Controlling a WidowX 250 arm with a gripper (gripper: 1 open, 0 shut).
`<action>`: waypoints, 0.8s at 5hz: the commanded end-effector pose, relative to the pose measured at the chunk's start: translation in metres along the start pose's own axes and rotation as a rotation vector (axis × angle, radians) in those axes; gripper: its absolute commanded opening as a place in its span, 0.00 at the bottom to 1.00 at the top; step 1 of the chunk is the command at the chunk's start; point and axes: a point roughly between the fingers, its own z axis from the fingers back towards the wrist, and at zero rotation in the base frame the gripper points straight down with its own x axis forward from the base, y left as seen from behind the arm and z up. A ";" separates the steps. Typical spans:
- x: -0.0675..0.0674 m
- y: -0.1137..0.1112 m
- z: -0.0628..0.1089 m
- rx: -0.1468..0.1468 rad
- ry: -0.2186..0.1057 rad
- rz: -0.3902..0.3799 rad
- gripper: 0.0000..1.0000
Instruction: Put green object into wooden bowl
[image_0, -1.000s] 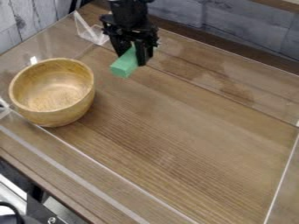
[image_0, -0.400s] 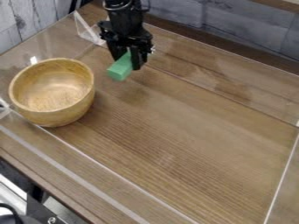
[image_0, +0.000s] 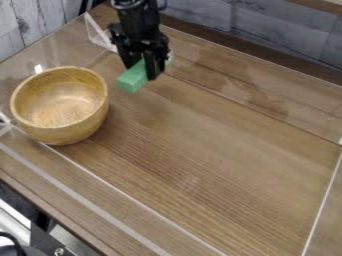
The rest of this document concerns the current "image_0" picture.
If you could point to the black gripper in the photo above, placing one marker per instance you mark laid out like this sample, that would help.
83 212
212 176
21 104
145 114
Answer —
138 37

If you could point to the green rectangular block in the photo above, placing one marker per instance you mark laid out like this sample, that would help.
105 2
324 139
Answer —
134 78

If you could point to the wooden bowl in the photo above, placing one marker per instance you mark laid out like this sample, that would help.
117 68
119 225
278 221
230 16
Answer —
61 105

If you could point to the clear acrylic corner bracket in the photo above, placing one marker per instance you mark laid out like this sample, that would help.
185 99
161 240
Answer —
98 35

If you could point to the black metal table bracket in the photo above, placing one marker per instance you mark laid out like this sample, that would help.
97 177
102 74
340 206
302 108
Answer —
46 243

